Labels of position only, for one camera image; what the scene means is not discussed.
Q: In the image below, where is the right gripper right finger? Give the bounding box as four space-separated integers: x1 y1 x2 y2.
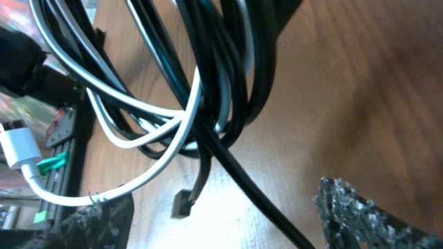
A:
315 178 442 249

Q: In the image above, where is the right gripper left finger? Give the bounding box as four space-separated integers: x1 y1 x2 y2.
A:
13 194 134 249

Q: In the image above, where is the black usb cable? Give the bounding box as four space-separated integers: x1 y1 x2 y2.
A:
41 0 278 220
37 0 316 249

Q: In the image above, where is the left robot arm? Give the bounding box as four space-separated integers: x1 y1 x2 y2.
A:
1 28 80 108

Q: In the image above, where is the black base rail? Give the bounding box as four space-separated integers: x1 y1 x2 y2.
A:
0 103 96 231

